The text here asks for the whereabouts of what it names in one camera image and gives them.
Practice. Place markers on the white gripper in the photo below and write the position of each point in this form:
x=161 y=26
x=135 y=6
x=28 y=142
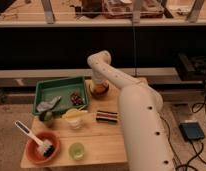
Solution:
x=98 y=78

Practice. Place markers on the orange apple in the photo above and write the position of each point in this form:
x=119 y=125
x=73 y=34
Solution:
x=99 y=88

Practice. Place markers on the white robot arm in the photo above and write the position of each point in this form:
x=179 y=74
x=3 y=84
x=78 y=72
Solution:
x=146 y=144

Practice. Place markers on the clear measuring cup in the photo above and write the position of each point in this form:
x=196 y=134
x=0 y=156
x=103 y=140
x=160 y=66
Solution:
x=73 y=117

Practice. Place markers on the dark green cup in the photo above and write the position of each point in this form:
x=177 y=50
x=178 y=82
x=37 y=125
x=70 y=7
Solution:
x=46 y=118

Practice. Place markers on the green plastic cup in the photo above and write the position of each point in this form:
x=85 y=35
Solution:
x=76 y=151

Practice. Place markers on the dark brown bowl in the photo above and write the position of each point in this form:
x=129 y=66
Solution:
x=98 y=94

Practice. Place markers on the green plastic tray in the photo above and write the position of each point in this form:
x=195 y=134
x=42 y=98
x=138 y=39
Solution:
x=49 y=89

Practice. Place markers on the small red-brown toy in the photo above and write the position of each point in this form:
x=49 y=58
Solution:
x=76 y=99

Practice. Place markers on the black striped block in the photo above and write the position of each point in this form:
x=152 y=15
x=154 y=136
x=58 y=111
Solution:
x=104 y=116

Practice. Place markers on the grey crumpled cloth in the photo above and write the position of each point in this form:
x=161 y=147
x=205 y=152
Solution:
x=47 y=105

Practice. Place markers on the wooden table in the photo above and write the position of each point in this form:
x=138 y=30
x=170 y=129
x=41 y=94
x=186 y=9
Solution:
x=103 y=143

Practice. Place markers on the orange bowl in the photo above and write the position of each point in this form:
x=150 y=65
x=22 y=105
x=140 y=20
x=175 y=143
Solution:
x=32 y=153

